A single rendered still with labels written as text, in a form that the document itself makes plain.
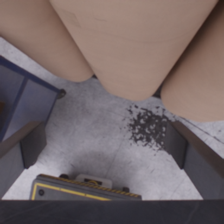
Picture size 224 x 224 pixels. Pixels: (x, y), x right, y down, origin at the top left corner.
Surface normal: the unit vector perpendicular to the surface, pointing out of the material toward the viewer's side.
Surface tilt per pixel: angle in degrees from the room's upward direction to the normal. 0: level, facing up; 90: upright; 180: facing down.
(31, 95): 0
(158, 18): 90
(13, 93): 0
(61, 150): 0
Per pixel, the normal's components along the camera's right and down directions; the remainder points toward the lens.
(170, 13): 0.10, 0.99
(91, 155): -0.11, -0.11
